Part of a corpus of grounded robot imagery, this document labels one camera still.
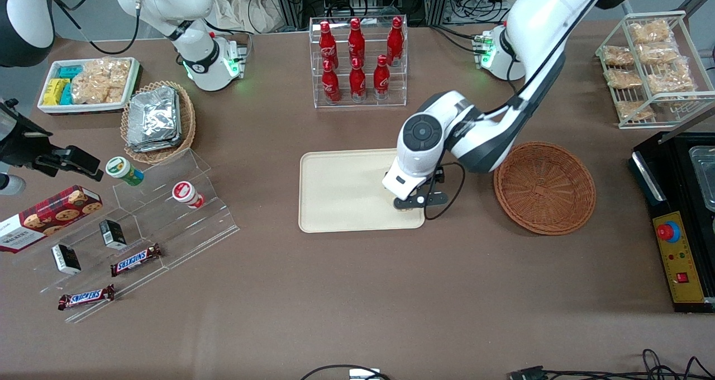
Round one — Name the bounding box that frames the Snickers chocolate bar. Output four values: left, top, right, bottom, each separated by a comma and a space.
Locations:
58, 284, 116, 311
110, 244, 163, 277

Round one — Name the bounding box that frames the white cloth bag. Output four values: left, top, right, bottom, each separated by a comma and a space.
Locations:
211, 0, 283, 34

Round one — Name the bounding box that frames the clear bag of fried snacks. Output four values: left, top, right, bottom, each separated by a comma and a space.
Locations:
602, 46, 635, 67
638, 43, 679, 65
628, 20, 674, 44
647, 61, 696, 94
605, 69, 643, 89
616, 101, 655, 121

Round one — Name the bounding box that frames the green yogurt cup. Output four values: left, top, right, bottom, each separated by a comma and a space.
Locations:
106, 156, 144, 187

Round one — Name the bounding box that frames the red tartan shortbread cookie box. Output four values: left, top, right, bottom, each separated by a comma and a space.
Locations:
0, 186, 103, 253

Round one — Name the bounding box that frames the yellow snack pack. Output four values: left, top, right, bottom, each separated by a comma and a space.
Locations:
43, 78, 69, 106

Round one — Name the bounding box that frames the clear bag of crackers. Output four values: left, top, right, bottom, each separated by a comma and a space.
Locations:
70, 57, 132, 105

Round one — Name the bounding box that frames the red strawberry yogurt cup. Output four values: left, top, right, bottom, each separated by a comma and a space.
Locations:
172, 182, 204, 209

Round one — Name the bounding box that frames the silver foil-wrapped pack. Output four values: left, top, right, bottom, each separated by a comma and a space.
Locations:
127, 137, 183, 153
127, 87, 180, 145

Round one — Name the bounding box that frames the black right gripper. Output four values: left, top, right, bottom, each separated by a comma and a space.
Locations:
0, 98, 104, 181

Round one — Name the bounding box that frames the black appliance with yellow panel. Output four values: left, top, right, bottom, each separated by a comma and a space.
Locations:
628, 131, 715, 314

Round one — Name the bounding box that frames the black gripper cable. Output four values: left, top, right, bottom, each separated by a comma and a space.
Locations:
423, 161, 466, 221

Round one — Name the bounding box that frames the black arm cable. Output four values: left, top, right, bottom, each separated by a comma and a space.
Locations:
53, 0, 140, 55

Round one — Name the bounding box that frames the small black carton box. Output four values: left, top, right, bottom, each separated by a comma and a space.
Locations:
99, 219, 127, 250
51, 244, 82, 275

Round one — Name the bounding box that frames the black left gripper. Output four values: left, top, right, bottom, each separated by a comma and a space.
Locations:
393, 167, 449, 211

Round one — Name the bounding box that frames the round wicker basket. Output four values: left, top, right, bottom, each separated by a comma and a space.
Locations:
493, 141, 597, 236

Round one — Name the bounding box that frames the cream plastic tray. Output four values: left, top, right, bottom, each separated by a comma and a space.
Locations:
299, 149, 426, 234

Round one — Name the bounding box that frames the white wire rack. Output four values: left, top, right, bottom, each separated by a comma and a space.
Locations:
595, 10, 715, 130

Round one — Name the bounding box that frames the black cable connector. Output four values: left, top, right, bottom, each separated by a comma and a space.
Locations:
507, 365, 549, 380

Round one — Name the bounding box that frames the clear acrylic bottle rack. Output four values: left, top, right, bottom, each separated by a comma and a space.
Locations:
309, 16, 408, 108

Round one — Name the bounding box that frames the aluminium frame equipment rack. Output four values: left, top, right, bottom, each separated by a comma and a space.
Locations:
268, 0, 456, 27

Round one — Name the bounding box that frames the clear plastic container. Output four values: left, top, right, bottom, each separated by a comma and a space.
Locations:
689, 145, 715, 212

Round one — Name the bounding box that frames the clear acrylic stepped display stand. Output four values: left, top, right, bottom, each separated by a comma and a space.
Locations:
22, 148, 240, 324

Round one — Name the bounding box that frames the oval wicker basket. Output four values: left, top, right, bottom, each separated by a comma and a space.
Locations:
121, 81, 196, 164

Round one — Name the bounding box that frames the black looped cable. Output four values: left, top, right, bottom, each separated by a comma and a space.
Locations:
545, 348, 715, 380

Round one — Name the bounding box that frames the red cola bottle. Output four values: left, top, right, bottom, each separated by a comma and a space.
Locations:
322, 60, 341, 104
373, 55, 391, 100
319, 21, 339, 70
348, 18, 366, 67
349, 58, 367, 102
387, 16, 404, 65

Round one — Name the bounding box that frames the white rectangular snack bin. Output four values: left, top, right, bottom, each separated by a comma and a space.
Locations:
37, 57, 141, 115

